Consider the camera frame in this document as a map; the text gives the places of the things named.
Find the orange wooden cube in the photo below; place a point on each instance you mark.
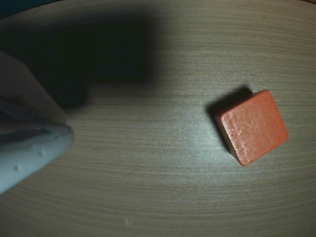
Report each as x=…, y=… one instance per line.
x=254, y=128

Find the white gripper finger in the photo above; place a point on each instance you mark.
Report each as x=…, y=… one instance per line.
x=29, y=155
x=27, y=98

